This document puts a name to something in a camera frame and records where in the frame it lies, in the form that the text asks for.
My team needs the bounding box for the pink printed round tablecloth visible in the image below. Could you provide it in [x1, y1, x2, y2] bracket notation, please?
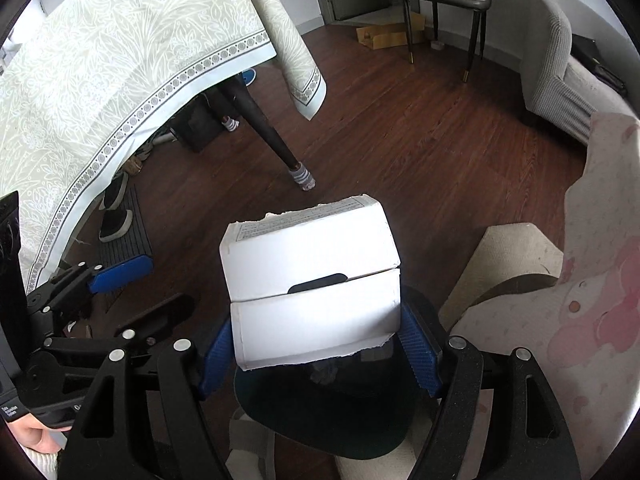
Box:
[452, 110, 640, 480]

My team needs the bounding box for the grey armchair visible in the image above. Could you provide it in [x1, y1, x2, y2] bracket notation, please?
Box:
[520, 0, 636, 147]

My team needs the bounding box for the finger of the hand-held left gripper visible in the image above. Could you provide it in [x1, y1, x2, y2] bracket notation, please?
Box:
[115, 294, 196, 347]
[27, 255, 154, 311]

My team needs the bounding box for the dark table leg with sock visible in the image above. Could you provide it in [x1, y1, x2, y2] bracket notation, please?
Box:
[217, 80, 317, 192]
[212, 92, 241, 132]

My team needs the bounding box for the white torn cardboard box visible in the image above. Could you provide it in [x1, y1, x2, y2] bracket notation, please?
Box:
[220, 194, 402, 372]

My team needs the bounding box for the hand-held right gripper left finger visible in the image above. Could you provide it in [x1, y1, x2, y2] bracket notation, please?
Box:
[54, 317, 236, 480]

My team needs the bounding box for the person's left hand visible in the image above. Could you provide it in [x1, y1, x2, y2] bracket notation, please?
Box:
[6, 410, 68, 456]

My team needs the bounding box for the large paper ball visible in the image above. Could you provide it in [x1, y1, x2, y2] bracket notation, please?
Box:
[307, 357, 343, 387]

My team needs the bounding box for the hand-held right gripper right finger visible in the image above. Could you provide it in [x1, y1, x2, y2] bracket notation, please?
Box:
[399, 304, 585, 480]

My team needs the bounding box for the dark green trash bin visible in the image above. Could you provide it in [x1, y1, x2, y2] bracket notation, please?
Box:
[232, 285, 451, 461]

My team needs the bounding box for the flat cardboard box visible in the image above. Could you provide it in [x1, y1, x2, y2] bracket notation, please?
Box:
[356, 11, 427, 52]

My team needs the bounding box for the table with green-white cloth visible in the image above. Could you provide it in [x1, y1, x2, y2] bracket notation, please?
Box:
[0, 0, 328, 293]

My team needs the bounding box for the black shoe with white sole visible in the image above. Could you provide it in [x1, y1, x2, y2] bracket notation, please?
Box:
[102, 175, 129, 211]
[98, 208, 133, 242]

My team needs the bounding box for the black storage box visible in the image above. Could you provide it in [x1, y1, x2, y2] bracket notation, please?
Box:
[175, 95, 226, 153]

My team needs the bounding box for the dark ribbed shoe mat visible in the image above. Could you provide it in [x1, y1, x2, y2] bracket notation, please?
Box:
[97, 187, 153, 261]

